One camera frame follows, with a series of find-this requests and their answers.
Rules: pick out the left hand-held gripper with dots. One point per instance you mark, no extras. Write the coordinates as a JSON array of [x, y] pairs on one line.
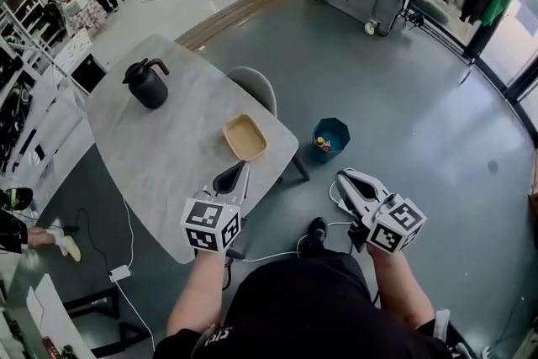
[[209, 225]]

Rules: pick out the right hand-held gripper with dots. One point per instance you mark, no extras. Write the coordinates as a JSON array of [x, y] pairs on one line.
[[395, 229]]

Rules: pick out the beige rectangular container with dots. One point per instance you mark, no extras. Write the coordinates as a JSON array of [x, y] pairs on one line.
[[244, 138]]

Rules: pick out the teal trash bin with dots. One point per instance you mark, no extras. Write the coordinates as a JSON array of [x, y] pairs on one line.
[[331, 140]]

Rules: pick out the person's left forearm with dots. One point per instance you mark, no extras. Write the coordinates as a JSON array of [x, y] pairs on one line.
[[197, 294]]

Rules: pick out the person's right forearm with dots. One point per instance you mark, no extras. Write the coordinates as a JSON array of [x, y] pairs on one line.
[[397, 286]]

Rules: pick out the yellow bottle with red cap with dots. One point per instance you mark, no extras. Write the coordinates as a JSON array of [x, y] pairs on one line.
[[324, 143]]

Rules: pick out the black table leg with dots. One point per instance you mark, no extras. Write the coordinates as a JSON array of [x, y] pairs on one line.
[[300, 168]]

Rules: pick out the person's black shoe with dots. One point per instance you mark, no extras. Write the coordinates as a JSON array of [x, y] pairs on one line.
[[315, 234]]

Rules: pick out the grey padded chair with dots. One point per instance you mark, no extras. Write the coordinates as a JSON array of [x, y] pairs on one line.
[[256, 86]]

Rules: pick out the black thermos jug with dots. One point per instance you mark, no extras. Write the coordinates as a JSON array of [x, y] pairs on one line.
[[145, 84]]

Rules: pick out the person's black shirt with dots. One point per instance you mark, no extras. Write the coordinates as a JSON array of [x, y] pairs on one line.
[[311, 307]]

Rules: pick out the white power strip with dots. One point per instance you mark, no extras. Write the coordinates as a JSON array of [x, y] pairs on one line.
[[119, 273]]

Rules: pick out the white board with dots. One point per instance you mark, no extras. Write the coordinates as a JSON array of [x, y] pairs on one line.
[[50, 315]]

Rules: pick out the white metal shelf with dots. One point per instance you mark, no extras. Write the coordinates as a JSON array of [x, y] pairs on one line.
[[29, 54]]

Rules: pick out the black metal frame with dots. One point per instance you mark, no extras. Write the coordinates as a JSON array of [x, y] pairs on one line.
[[109, 319]]

